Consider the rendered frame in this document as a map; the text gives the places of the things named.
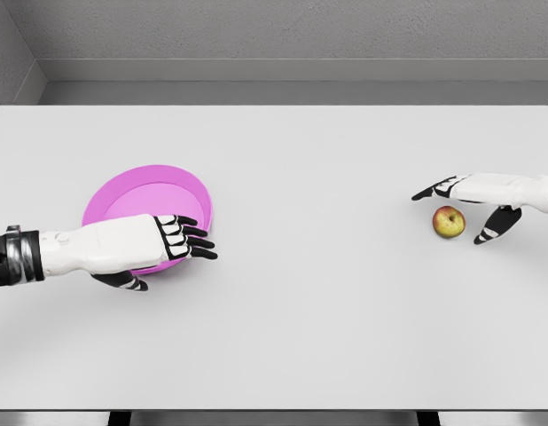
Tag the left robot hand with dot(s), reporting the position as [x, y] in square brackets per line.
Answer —
[127, 242]

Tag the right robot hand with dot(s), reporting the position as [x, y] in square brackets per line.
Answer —
[482, 188]

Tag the pink plate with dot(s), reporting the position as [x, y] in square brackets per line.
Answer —
[136, 195]

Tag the red-yellow apple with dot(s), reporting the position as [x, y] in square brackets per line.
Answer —
[448, 221]

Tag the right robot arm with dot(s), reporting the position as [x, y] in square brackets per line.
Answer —
[543, 193]

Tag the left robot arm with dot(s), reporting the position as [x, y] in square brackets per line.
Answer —
[39, 255]

